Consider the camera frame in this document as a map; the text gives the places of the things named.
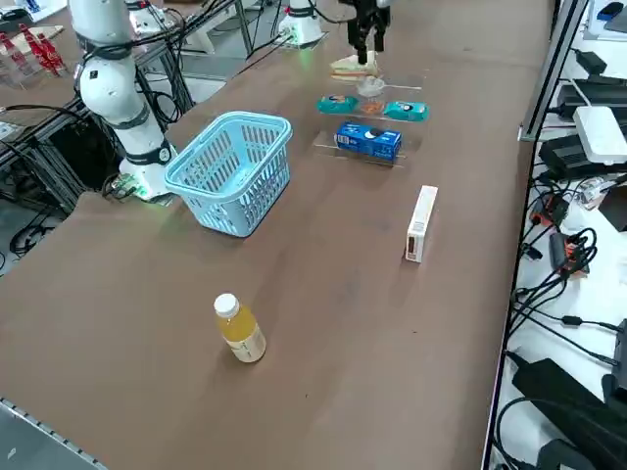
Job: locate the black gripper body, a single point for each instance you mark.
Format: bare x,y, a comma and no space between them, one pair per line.
363,10

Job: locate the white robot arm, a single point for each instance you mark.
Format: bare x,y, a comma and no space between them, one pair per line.
301,24
108,93

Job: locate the clear acrylic display shelf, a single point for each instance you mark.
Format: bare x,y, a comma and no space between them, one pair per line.
411,88

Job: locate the glass cookie jar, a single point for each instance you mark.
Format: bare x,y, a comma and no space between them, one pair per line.
373,107

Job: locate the blue Oreo cookie box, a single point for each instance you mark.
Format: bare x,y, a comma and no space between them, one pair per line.
367,142

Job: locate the wrapped sandwich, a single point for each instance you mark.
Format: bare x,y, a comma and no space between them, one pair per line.
345,66

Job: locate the teal snack packet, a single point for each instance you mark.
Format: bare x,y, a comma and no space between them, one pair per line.
338,104
406,111

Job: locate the white and yellow carton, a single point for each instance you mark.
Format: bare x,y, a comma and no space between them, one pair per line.
422,220

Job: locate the light blue plastic basket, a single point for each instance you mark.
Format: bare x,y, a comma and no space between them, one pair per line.
230,196

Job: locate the small black power adapter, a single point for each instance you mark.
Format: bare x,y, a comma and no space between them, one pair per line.
592,61

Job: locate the orange and black connector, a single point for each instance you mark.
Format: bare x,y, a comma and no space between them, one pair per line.
551,210

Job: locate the black plug with orange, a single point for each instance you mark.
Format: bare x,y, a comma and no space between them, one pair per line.
570,254

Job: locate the red bottle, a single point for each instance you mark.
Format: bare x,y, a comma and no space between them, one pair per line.
51,58
33,46
11,49

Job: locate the yellow juice bottle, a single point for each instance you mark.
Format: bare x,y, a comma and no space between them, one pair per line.
242,335

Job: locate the large black power adapter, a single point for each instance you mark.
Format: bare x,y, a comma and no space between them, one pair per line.
563,391

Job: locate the grey metal plate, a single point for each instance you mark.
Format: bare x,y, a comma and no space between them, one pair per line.
29,440

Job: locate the aluminium frame post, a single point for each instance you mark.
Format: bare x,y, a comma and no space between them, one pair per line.
548,73

